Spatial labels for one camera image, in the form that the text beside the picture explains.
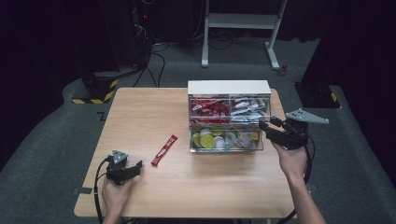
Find black floor cables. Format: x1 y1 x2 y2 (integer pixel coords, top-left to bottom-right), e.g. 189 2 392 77
132 39 171 89

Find white cabinet with clear drawers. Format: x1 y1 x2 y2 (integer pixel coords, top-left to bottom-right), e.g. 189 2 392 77
187 79 276 154

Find white metal stand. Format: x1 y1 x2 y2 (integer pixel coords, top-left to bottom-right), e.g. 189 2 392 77
201 0 289 71

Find pile of grey sachets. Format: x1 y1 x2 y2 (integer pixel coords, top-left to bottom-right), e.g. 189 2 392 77
225 130 261 149

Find black base with yellow stripes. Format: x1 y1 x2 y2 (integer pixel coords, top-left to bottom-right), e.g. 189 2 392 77
71 71 120 105

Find dark equipment rack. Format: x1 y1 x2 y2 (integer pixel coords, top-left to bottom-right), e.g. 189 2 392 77
130 0 154 68

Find grey tape strip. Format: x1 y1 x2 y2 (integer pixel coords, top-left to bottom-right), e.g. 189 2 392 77
72 187 93 196

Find pile of white red sachets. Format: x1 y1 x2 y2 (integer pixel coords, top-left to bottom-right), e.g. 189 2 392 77
230 96 269 122

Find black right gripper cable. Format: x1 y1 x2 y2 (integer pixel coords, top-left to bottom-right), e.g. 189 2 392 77
276 135 314 224

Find pile of round capsule cups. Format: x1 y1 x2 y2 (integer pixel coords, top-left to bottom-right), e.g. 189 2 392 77
191 125 233 152

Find small red floor object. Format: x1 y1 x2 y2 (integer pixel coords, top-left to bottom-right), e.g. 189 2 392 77
277 63 290 77

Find person's left hand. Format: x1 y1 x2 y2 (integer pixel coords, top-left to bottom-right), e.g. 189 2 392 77
101 177 135 217

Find person's right hand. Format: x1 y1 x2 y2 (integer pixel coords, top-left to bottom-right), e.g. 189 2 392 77
271 140 310 181

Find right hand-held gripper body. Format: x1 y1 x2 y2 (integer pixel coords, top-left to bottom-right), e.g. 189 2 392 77
270 107 331 151

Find red stick packet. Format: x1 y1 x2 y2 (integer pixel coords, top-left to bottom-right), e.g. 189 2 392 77
150 133 179 168

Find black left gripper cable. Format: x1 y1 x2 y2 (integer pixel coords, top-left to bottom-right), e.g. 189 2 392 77
92 156 113 224

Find black base with yellow mark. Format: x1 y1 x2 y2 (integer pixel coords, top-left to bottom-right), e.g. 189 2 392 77
293 80 341 109

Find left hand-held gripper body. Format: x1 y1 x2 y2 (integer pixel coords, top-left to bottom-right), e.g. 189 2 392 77
105 149 134 187

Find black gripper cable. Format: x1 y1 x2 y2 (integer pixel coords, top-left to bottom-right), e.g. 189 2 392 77
92 156 113 224
276 135 314 224

